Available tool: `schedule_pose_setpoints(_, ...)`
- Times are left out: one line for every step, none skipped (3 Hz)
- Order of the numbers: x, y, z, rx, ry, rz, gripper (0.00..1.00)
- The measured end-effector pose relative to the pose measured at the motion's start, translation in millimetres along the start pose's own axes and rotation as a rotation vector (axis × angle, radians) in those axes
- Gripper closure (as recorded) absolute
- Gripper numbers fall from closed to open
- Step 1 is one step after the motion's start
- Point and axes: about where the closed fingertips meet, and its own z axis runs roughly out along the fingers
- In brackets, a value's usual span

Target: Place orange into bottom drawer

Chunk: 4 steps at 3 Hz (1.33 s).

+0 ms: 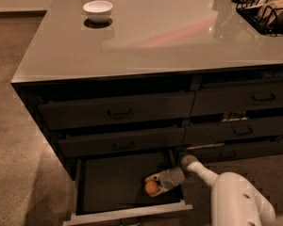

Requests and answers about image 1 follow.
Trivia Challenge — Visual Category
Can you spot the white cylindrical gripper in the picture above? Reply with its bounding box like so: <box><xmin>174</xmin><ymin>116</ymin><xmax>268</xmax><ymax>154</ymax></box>
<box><xmin>145</xmin><ymin>167</ymin><xmax>185</xmax><ymax>197</ymax></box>

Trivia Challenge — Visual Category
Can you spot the orange fruit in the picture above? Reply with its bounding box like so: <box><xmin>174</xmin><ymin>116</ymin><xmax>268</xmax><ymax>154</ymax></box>
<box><xmin>144</xmin><ymin>181</ymin><xmax>158</xmax><ymax>195</ymax></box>

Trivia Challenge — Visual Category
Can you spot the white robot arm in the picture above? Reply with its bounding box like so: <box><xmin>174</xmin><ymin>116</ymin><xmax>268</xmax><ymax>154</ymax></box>
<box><xmin>145</xmin><ymin>155</ymin><xmax>276</xmax><ymax>226</ymax></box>

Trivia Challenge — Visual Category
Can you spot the open bottom left drawer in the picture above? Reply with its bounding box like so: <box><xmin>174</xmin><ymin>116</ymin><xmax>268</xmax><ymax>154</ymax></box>
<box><xmin>63</xmin><ymin>149</ymin><xmax>192</xmax><ymax>226</ymax></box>

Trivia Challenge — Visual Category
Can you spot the bottom right dark drawer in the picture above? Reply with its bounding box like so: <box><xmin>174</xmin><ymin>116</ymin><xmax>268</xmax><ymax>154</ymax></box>
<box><xmin>180</xmin><ymin>138</ymin><xmax>283</xmax><ymax>164</ymax></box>

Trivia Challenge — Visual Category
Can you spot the dark drawer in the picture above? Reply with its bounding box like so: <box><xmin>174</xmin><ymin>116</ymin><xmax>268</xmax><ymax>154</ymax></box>
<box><xmin>38</xmin><ymin>92</ymin><xmax>194</xmax><ymax>130</ymax></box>
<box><xmin>183</xmin><ymin>116</ymin><xmax>283</xmax><ymax>145</ymax></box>
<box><xmin>58</xmin><ymin>127</ymin><xmax>185</xmax><ymax>157</ymax></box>
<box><xmin>191</xmin><ymin>82</ymin><xmax>283</xmax><ymax>116</ymax></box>
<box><xmin>180</xmin><ymin>138</ymin><xmax>283</xmax><ymax>164</ymax></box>

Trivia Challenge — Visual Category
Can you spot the middle left dark drawer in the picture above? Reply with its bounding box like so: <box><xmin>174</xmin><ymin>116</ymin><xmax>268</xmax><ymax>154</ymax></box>
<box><xmin>58</xmin><ymin>127</ymin><xmax>185</xmax><ymax>157</ymax></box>

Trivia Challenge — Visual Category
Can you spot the top left dark drawer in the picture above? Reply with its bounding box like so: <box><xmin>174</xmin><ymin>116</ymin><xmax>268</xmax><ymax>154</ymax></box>
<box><xmin>38</xmin><ymin>92</ymin><xmax>194</xmax><ymax>130</ymax></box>

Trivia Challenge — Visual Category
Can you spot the top right dark drawer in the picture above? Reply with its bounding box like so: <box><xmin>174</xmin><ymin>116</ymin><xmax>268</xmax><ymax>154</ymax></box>
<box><xmin>191</xmin><ymin>82</ymin><xmax>283</xmax><ymax>116</ymax></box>

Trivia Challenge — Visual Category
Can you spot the middle right dark drawer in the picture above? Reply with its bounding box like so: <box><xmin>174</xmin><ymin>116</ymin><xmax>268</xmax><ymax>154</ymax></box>
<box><xmin>183</xmin><ymin>116</ymin><xmax>283</xmax><ymax>145</ymax></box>

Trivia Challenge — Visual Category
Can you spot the dark drawer cabinet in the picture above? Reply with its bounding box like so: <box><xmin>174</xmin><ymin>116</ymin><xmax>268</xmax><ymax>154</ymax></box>
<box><xmin>12</xmin><ymin>0</ymin><xmax>283</xmax><ymax>174</ymax></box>

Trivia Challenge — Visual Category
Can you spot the white ceramic bowl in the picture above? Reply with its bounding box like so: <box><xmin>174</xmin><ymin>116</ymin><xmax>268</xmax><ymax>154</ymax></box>
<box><xmin>83</xmin><ymin>0</ymin><xmax>113</xmax><ymax>24</ymax></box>

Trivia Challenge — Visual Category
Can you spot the brown packet in basket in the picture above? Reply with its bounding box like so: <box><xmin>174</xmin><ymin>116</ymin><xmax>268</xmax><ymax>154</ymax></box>
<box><xmin>258</xmin><ymin>0</ymin><xmax>283</xmax><ymax>28</ymax></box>

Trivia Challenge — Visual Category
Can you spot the black wire basket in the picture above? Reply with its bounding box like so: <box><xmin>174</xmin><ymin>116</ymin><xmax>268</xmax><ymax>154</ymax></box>
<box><xmin>236</xmin><ymin>0</ymin><xmax>283</xmax><ymax>37</ymax></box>

